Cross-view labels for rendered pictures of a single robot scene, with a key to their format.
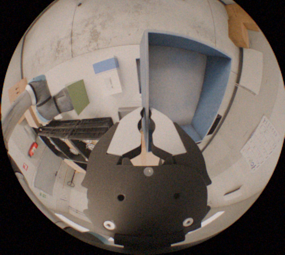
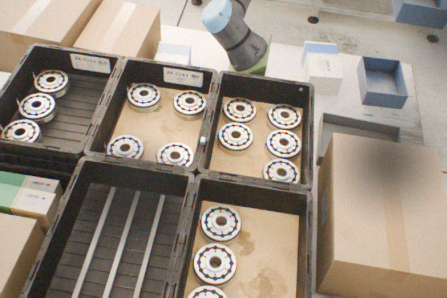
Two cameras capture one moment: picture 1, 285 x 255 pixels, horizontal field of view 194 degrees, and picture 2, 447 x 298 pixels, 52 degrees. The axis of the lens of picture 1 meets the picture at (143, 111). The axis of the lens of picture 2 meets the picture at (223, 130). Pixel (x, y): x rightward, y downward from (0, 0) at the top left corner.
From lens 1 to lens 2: 1.63 m
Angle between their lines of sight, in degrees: 74
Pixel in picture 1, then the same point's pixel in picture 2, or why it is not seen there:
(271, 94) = not seen: outside the picture
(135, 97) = (354, 112)
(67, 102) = (263, 42)
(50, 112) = (240, 20)
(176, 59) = not seen: outside the picture
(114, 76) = (334, 60)
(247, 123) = not seen: outside the picture
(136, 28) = not seen: hidden behind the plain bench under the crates
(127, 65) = (345, 72)
